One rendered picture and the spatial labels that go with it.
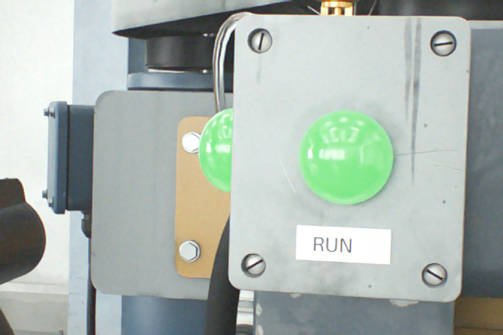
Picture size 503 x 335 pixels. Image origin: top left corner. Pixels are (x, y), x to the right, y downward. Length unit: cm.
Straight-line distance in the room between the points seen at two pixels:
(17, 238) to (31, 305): 540
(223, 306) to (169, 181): 39
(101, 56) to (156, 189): 460
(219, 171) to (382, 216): 6
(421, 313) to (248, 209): 8
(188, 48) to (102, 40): 456
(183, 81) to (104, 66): 457
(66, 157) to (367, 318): 47
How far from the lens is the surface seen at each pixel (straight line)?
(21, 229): 66
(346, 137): 30
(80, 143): 81
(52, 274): 602
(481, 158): 37
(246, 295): 59
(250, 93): 32
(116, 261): 80
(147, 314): 84
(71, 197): 81
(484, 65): 37
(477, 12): 48
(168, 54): 83
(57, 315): 600
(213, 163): 33
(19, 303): 608
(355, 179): 30
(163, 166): 78
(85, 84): 540
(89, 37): 541
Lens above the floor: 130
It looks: 3 degrees down
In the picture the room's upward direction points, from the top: 2 degrees clockwise
